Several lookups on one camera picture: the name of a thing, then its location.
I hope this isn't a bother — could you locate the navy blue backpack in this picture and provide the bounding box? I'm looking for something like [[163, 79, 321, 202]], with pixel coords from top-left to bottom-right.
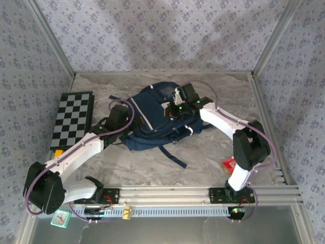
[[108, 81, 214, 168]]

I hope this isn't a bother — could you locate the black grey chessboard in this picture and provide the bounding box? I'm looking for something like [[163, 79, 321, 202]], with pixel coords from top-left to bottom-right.
[[49, 91, 94, 150]]

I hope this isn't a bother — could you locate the red box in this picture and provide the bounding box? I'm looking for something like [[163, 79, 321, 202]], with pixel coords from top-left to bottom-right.
[[219, 157, 238, 178]]

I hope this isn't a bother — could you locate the small circuit board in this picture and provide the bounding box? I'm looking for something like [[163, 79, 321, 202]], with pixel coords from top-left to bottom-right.
[[83, 206, 114, 221], [229, 206, 247, 221]]

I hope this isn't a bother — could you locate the small green clock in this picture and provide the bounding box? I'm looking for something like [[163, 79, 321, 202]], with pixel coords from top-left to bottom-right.
[[50, 210, 71, 228]]

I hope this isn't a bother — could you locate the grey metal panel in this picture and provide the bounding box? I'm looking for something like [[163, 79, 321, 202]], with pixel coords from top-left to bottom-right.
[[24, 205, 312, 244]]

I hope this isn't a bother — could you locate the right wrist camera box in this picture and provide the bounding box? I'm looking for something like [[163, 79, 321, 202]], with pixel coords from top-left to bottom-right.
[[172, 83, 199, 105]]

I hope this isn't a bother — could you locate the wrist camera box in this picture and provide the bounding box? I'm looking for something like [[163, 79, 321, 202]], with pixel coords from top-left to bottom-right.
[[172, 83, 199, 105], [109, 104, 132, 123]]

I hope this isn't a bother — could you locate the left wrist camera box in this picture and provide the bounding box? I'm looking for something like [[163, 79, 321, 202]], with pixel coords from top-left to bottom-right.
[[109, 104, 132, 123]]

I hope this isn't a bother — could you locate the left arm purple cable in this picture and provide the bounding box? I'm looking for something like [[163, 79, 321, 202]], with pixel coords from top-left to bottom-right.
[[24, 99, 135, 224]]

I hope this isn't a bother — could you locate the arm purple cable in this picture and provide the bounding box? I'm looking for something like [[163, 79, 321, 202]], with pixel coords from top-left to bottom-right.
[[24, 99, 135, 224], [181, 80, 280, 224]]

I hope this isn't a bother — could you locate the aluminium side rail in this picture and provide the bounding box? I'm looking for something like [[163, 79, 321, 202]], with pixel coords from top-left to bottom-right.
[[249, 72, 299, 188]]

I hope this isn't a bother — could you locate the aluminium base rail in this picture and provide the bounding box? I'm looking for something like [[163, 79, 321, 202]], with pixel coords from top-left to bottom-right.
[[27, 185, 304, 207]]

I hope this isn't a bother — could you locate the grey slotted cable duct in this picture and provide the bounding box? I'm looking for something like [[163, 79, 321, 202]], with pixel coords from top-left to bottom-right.
[[37, 205, 232, 218]]

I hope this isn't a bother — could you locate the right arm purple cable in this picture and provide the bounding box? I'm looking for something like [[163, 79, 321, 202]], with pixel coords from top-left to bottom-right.
[[181, 80, 280, 224]]

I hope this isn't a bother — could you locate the aluminium frame post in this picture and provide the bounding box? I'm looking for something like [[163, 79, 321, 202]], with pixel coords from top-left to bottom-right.
[[25, 0, 77, 78], [251, 0, 304, 78]]

